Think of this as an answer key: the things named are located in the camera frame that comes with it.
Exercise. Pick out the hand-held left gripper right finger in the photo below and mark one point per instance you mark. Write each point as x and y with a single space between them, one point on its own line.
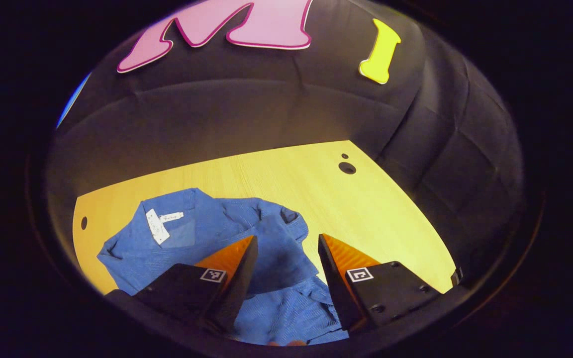
334 283

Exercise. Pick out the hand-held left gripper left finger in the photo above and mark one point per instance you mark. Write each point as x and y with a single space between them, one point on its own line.
239 288

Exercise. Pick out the blue shirt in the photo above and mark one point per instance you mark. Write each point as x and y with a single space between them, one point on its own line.
192 238

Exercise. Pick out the black backdrop cloth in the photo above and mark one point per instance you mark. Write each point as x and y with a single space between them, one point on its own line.
266 109

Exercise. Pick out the small black table bracket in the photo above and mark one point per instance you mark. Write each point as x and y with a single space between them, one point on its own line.
457 277

